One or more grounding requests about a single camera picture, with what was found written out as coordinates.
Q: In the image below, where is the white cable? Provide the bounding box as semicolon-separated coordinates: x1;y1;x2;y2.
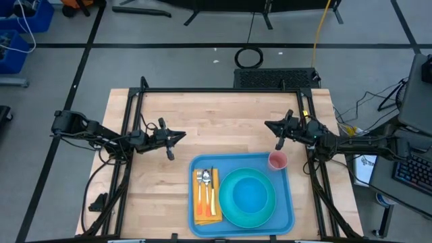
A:
0;0;37;54

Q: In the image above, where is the grey floor foot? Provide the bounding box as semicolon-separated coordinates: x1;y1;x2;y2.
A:
0;76;30;88

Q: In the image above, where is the orange bag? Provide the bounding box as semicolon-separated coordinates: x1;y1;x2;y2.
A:
60;0;96;9

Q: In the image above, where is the orange cloth napkin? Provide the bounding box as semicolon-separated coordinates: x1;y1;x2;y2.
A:
192;167;223;226

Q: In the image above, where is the pink plastic cup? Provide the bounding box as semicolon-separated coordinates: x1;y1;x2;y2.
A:
268;150;288;171

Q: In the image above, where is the coiled black floor cable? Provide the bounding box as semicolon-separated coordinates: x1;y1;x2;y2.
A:
234;46;265;70

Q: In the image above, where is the metal knife yellow handle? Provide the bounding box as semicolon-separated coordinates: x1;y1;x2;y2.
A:
210;166;217;216

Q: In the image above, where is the black floor bar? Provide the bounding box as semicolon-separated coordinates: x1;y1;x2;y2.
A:
112;5;172;18

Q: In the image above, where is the blue plastic bowl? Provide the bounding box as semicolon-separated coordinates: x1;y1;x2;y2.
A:
232;176;269;215

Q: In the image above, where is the black perforated computer case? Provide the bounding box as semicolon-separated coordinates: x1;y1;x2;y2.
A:
233;67;321;90

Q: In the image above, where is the light blue plastic tray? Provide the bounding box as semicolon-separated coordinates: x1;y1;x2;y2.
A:
188;152;296;238

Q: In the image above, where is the yellow hanging cable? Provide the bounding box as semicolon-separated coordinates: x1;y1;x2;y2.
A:
310;0;333;68

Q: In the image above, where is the metal spoon orange handle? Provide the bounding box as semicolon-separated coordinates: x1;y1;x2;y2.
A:
202;169;212;217

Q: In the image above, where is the white printed paper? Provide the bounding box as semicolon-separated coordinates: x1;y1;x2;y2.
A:
352;153;379;186

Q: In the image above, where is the blue white roll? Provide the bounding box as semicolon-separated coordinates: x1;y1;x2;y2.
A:
375;192;396;207

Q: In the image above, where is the teal plastic plate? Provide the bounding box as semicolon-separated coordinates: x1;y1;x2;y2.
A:
218;167;277;229

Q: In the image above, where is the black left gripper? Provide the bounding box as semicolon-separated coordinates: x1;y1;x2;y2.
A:
132;117;187;161

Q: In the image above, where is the black metal table frame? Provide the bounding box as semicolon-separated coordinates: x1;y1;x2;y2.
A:
80;76;365;243

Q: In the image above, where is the dark grey monitor desk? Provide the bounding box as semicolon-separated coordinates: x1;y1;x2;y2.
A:
397;53;432;136

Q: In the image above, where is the black backlit keyboard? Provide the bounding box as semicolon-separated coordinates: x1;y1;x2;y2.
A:
391;148;432;196

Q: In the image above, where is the small blue storage bin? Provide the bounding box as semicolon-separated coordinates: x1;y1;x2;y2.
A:
0;29;31;74

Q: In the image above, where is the grey keyboard desk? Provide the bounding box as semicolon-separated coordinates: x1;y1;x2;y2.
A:
369;124;432;217

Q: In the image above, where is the black monitor stand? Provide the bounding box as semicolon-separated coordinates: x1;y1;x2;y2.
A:
421;55;432;84

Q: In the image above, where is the large blue storage bin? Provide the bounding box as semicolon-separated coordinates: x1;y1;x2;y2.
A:
0;0;55;34

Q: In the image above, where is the metal fork orange handle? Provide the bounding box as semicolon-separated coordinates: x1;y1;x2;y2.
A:
196;170;203;216

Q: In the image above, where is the black left arm base cable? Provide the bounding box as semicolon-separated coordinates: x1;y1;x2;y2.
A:
80;157;114;234

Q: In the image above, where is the black table clamp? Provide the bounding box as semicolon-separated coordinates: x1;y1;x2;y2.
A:
88;192;109;213

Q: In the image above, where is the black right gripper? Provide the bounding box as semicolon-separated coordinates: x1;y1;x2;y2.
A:
264;109;327;151

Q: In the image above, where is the black chair base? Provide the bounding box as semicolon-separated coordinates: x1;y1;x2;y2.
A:
0;105;14;124

